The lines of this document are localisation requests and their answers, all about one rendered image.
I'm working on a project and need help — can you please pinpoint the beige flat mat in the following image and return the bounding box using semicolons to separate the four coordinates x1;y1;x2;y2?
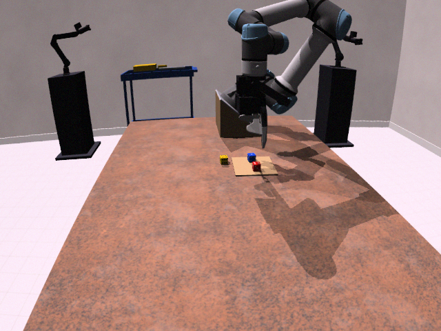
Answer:
232;157;278;177

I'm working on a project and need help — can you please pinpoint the blue die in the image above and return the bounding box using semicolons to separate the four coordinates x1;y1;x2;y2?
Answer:
247;153;256;162

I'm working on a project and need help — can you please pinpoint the red die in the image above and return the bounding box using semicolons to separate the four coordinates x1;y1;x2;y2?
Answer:
252;161;261;172

